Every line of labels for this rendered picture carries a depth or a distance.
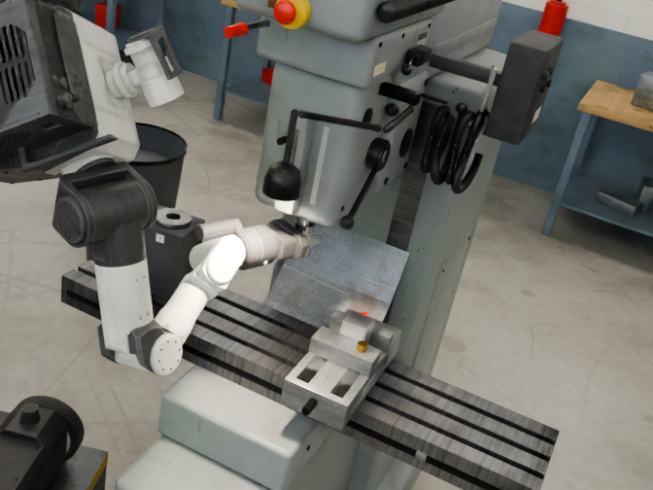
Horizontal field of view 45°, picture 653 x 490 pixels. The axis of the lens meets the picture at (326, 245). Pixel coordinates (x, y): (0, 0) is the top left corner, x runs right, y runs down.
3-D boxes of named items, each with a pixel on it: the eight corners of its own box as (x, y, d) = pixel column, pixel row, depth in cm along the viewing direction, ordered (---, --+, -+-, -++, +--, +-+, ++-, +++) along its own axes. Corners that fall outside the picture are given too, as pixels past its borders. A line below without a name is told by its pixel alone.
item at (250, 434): (284, 498, 174) (292, 457, 169) (154, 432, 185) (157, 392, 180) (369, 384, 216) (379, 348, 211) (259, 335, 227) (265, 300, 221)
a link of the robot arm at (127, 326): (142, 392, 139) (127, 271, 133) (89, 376, 146) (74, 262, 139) (186, 366, 149) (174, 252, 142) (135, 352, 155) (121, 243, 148)
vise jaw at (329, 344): (368, 377, 173) (372, 363, 172) (307, 351, 178) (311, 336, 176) (378, 364, 178) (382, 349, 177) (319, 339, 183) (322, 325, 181)
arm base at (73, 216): (69, 264, 134) (92, 228, 126) (33, 203, 136) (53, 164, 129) (142, 242, 144) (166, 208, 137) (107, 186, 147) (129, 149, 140)
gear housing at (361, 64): (366, 92, 145) (378, 38, 141) (252, 56, 153) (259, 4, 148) (425, 62, 173) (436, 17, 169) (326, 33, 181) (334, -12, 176)
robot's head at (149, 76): (133, 115, 139) (178, 98, 136) (107, 59, 135) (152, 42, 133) (146, 104, 145) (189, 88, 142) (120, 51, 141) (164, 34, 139)
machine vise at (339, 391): (341, 432, 167) (352, 391, 162) (279, 403, 171) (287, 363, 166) (396, 353, 196) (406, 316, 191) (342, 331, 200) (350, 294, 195)
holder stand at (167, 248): (176, 303, 198) (184, 232, 188) (98, 276, 202) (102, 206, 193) (197, 282, 208) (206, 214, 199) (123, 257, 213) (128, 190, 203)
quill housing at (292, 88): (332, 235, 164) (364, 86, 149) (247, 202, 170) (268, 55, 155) (368, 206, 179) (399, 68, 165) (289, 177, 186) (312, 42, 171)
